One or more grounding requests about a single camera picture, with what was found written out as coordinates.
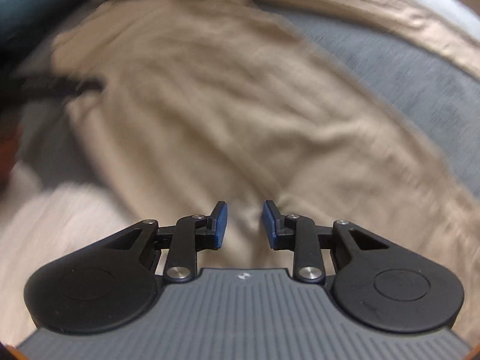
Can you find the grey bed blanket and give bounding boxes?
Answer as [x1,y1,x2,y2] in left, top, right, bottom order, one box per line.
[13,0,479,194]

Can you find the beige trousers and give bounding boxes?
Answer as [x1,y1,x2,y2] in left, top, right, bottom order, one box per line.
[51,0,479,344]

